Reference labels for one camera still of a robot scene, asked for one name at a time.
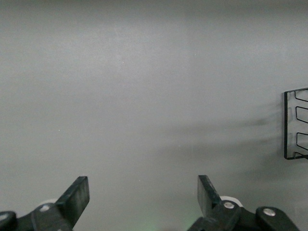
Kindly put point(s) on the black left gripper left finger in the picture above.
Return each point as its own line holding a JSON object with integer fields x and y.
{"x": 72, "y": 202}

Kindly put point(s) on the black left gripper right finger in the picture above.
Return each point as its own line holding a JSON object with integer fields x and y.
{"x": 209, "y": 204}

